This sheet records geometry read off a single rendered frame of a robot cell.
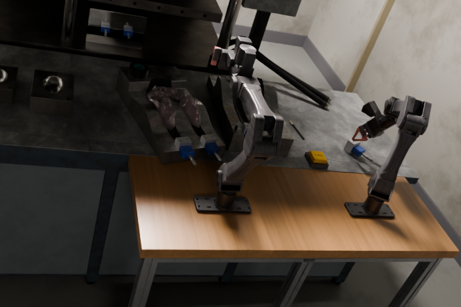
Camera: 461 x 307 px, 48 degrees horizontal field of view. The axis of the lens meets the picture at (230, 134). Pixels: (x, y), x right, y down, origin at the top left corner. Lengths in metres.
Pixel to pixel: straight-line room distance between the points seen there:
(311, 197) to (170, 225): 0.59
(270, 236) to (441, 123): 2.14
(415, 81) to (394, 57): 0.32
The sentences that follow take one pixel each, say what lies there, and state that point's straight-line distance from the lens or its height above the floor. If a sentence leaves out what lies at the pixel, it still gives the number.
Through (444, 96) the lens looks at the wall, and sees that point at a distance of 3.71.
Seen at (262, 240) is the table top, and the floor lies 0.80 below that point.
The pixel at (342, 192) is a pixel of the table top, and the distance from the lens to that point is 2.12.
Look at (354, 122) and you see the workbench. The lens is 2.64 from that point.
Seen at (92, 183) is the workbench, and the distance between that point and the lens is 2.08.
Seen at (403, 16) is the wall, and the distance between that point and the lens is 4.19.
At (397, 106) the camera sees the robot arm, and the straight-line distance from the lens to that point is 2.13.
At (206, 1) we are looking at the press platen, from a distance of 2.78.
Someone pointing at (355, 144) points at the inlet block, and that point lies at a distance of 2.35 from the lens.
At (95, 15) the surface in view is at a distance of 2.60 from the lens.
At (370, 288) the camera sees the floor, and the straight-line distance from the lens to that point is 3.02.
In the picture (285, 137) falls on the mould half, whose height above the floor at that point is 0.89.
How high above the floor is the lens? 1.98
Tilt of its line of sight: 33 degrees down
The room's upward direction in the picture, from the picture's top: 19 degrees clockwise
